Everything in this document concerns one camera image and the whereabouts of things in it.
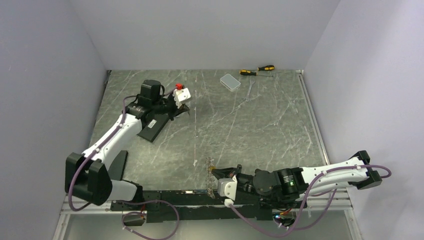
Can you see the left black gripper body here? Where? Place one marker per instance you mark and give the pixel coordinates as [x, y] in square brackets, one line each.
[167, 105]

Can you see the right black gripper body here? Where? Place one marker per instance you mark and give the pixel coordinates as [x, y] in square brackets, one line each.
[248, 186]

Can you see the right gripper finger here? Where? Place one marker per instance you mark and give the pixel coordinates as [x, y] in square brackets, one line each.
[223, 173]
[237, 169]

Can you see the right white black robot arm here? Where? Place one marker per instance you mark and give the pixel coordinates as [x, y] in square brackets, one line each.
[290, 185]

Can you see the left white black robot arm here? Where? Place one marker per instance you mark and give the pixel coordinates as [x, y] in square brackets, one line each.
[87, 174]

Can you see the white plastic box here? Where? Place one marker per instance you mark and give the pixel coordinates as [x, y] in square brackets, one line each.
[230, 82]

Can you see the small silver wrench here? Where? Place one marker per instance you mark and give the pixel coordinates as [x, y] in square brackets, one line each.
[247, 96]

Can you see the yellow black screwdriver front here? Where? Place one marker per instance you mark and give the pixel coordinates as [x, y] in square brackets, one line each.
[245, 72]

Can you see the yellow black screwdriver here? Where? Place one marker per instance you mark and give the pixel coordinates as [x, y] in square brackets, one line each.
[245, 72]
[266, 68]

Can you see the yellow black screwdriver rear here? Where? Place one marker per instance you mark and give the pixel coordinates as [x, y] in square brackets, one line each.
[266, 68]

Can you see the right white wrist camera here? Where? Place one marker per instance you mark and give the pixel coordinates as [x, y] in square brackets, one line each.
[227, 189]

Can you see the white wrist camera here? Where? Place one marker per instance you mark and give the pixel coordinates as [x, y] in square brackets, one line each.
[227, 189]
[181, 95]

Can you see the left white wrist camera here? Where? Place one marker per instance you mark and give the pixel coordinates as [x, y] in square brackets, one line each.
[181, 95]

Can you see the black network switch box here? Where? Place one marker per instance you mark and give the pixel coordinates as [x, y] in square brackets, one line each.
[154, 127]

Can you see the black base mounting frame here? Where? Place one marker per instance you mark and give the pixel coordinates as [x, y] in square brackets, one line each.
[189, 205]

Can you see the aluminium rail frame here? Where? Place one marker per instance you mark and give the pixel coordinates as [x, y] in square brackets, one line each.
[317, 222]

